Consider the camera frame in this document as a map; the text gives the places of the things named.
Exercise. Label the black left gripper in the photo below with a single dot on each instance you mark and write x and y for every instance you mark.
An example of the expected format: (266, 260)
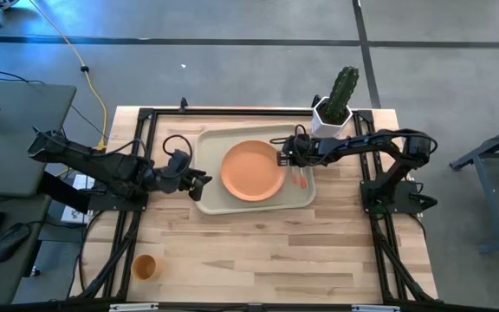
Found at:
(176, 184)

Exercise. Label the green cactus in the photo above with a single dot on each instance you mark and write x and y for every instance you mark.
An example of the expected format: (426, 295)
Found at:
(340, 93)

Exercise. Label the black clamp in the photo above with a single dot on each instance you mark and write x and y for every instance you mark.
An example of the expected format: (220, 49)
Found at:
(316, 101)
(183, 105)

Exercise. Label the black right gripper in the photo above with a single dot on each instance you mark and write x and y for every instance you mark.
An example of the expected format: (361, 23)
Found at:
(306, 157)

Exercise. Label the white plant pot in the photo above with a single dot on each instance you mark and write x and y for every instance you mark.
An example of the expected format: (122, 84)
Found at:
(325, 129)

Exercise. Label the blue-grey metal table frame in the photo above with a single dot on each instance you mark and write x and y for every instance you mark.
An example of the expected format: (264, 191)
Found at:
(487, 173)

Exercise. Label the orange round plate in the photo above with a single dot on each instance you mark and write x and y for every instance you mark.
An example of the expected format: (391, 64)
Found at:
(251, 171)

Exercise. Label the silver bracket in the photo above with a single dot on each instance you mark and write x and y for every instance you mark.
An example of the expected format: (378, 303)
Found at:
(133, 307)
(375, 308)

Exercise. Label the white printed box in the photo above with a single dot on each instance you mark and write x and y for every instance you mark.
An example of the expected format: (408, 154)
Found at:
(74, 214)

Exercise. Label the black aluminium table frame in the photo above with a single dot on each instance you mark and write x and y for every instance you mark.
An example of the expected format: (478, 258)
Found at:
(232, 112)

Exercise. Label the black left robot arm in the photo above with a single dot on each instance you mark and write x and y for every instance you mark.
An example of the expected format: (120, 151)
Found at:
(80, 158)

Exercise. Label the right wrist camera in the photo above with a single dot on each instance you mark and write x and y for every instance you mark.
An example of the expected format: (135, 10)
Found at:
(301, 143)

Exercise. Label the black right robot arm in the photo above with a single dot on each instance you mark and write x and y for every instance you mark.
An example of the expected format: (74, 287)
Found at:
(362, 143)

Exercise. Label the beige rectangular tray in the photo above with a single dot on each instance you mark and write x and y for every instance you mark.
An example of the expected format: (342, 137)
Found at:
(210, 195)

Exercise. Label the dark grey raised desk panel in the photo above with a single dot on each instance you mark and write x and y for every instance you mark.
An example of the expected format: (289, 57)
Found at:
(20, 130)

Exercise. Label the black computer mouse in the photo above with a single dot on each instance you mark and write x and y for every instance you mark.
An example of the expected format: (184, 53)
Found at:
(10, 242)

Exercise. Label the orange cup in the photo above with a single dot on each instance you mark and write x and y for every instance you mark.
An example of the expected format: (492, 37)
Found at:
(144, 267)

